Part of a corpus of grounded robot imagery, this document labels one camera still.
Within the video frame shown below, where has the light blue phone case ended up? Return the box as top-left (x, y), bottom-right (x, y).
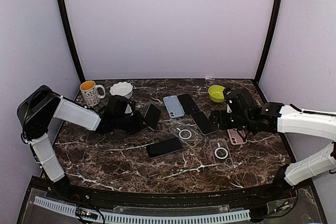
top-left (163, 95), bottom-right (185, 119)

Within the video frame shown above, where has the black phone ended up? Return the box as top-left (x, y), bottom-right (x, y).
top-left (177, 93), bottom-right (199, 114)

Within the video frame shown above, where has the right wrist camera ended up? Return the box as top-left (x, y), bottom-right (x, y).
top-left (223, 88), bottom-right (255, 114)

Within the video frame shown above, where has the white slotted cable duct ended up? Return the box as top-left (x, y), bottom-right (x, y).
top-left (33, 196), bottom-right (251, 224)

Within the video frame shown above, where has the clear magsafe phone case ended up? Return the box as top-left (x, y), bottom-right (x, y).
top-left (169, 123), bottom-right (203, 147)

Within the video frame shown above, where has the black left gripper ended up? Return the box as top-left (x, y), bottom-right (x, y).
top-left (113, 110), bottom-right (151, 135)

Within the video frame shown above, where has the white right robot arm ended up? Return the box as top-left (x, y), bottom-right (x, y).
top-left (209, 100), bottom-right (335, 200)

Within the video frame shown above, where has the black frame post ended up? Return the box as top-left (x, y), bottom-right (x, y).
top-left (254, 0), bottom-right (281, 86)
top-left (57, 0), bottom-right (86, 83)

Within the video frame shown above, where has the green bowl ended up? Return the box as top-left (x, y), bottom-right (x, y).
top-left (208, 85), bottom-right (226, 103)

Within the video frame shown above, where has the pink phone case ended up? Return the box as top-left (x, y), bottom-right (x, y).
top-left (227, 129), bottom-right (247, 146)

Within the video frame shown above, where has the black front rail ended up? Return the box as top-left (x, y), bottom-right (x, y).
top-left (52, 182), bottom-right (297, 209)

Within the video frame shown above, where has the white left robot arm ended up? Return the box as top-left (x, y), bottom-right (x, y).
top-left (16, 85), bottom-right (148, 201)

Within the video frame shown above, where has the left green circuit board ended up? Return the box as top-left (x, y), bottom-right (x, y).
top-left (75, 207), bottom-right (98, 221)

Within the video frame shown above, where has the black right frame post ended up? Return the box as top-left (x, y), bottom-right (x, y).
top-left (254, 0), bottom-right (281, 86)

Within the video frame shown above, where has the white patterned mug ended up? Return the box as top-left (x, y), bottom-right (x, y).
top-left (80, 80), bottom-right (106, 107)

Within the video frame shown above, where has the green circuit board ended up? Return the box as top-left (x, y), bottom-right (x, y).
top-left (75, 207), bottom-right (98, 221)
top-left (273, 201), bottom-right (292, 213)

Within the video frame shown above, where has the white scalloped bowl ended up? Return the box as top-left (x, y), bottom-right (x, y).
top-left (109, 81), bottom-right (134, 99)

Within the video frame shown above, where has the right green circuit board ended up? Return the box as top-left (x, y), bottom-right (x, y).
top-left (273, 201), bottom-right (292, 213)

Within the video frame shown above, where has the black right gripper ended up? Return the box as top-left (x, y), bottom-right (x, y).
top-left (209, 109), bottom-right (253, 131)

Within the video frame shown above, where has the black left frame post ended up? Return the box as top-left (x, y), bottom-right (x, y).
top-left (57, 0), bottom-right (86, 83)

